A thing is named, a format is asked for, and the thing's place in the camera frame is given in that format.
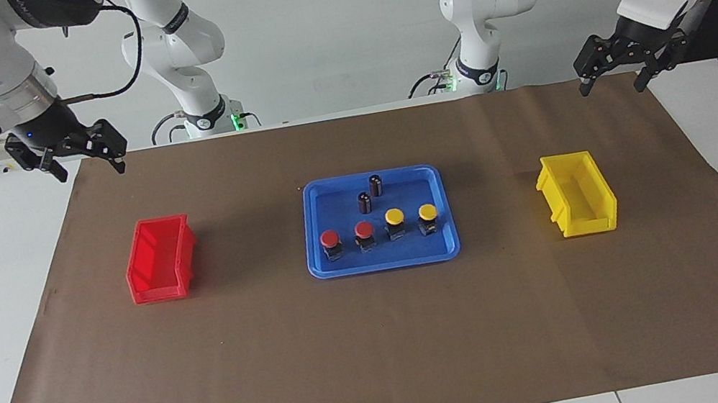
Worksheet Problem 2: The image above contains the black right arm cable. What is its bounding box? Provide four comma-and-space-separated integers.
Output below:
45, 0, 153, 108

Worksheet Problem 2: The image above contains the red plastic bin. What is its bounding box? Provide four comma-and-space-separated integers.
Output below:
117, 212, 206, 307

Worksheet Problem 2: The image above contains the brown paper mat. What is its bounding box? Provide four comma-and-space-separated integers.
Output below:
0, 53, 718, 403

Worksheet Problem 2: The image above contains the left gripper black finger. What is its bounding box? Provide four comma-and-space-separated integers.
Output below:
626, 30, 695, 93
569, 32, 625, 97

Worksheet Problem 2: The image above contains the black base cable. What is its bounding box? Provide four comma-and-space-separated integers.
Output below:
148, 112, 186, 147
401, 39, 468, 100

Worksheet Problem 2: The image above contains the red push button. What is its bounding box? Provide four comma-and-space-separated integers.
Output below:
319, 227, 346, 263
353, 219, 379, 254

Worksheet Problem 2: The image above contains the black left base cable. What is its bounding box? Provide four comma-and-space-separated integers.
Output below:
401, 39, 468, 100

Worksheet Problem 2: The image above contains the black right base cable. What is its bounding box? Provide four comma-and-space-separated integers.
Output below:
148, 112, 186, 147

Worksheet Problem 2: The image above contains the yellow push button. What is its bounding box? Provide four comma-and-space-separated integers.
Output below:
415, 201, 442, 237
383, 206, 409, 242

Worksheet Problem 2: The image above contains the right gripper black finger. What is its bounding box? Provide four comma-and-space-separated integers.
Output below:
4, 129, 70, 191
87, 116, 132, 178

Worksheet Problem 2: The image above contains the yellow plastic bin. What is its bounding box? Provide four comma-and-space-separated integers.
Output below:
531, 146, 623, 243

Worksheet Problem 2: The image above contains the blue plastic tray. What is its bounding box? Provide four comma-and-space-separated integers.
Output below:
294, 158, 464, 283

